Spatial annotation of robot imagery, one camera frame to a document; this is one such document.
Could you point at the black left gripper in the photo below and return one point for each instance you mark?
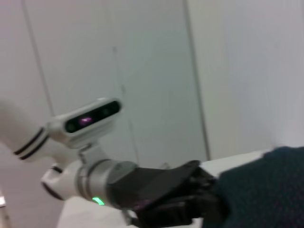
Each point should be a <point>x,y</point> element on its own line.
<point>154,185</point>

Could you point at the teal fabric lunch bag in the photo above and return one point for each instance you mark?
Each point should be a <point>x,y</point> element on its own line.
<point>261,190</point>

